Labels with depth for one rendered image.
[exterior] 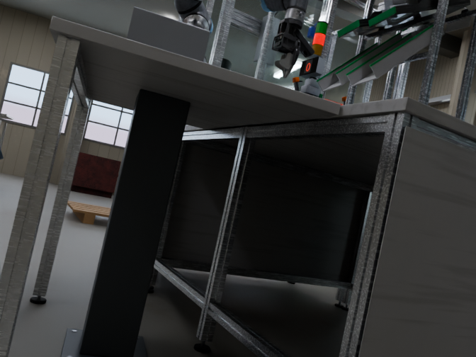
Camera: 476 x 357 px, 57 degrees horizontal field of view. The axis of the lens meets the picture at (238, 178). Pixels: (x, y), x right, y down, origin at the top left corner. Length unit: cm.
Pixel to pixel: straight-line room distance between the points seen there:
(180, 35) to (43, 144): 59
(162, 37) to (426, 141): 80
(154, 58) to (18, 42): 949
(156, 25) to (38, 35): 911
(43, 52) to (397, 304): 977
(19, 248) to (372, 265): 75
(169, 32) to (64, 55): 45
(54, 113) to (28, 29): 952
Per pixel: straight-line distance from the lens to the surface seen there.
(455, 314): 123
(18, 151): 1017
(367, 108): 110
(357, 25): 154
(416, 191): 105
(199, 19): 197
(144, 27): 140
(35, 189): 102
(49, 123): 103
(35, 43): 1044
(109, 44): 103
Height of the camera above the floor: 57
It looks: 2 degrees up
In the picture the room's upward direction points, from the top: 12 degrees clockwise
